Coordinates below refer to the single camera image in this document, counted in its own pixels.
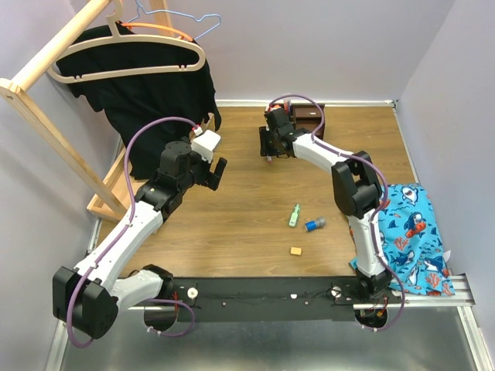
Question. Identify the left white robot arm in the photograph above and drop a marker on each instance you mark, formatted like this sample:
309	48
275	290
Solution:
90	296

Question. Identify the black t-shirt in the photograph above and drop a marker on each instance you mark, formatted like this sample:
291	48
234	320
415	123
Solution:
130	103

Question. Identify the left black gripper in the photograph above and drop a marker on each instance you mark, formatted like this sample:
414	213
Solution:
210	178

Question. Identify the blue grey glue stick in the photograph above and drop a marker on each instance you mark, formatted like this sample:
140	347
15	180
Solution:
315	224

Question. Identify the wooden clothes rack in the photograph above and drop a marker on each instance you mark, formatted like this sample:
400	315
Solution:
51	146

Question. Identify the yellow capped white marker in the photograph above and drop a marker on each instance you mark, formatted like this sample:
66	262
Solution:
287	105

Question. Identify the beige wooden hanger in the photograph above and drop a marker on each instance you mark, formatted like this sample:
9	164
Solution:
113	51

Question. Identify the dark wooden desk organizer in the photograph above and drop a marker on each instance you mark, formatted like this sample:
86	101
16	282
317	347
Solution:
305	116

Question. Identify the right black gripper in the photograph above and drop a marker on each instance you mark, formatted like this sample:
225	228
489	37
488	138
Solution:
264	150

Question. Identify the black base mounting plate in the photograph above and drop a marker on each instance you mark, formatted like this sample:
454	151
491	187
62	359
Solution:
270	299

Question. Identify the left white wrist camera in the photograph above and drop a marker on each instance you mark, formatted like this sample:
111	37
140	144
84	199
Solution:
206	144

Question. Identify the aluminium rail frame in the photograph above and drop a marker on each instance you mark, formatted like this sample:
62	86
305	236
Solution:
161	314

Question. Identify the orange plastic hanger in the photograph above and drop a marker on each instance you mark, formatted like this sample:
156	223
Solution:
165	30

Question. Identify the small tan eraser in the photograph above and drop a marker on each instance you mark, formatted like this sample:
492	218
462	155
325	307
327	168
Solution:
295	251

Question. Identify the blue wire hanger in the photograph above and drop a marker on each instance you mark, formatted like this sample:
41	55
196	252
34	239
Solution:
158	13

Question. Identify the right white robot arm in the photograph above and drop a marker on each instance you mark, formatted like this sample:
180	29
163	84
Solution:
356	191

